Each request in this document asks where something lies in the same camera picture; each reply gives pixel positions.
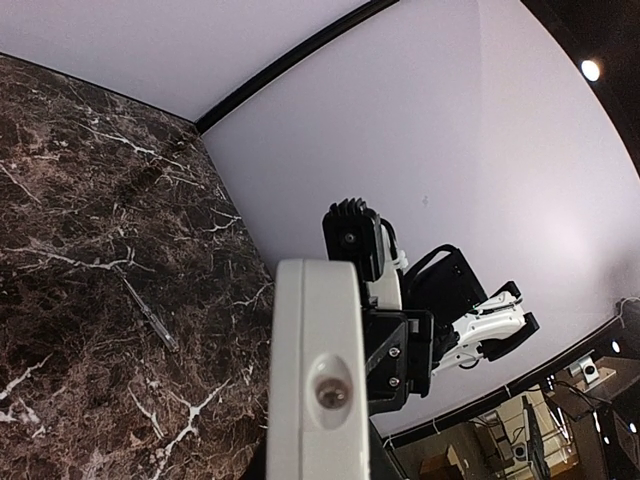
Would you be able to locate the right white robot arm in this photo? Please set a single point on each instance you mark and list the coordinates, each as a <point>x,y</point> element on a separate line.
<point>438,318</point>

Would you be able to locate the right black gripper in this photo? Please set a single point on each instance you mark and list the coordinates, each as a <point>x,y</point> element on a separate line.
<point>398,357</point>

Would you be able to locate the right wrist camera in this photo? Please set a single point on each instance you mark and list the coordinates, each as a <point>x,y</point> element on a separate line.
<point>357,234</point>

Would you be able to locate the clear pen screwdriver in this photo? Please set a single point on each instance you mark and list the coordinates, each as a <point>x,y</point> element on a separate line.
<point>155,322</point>

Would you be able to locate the right black frame post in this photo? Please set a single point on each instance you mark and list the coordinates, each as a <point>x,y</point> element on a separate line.
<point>289,60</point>

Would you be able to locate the white remote green buttons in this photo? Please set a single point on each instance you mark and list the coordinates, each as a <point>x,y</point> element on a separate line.
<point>317,410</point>

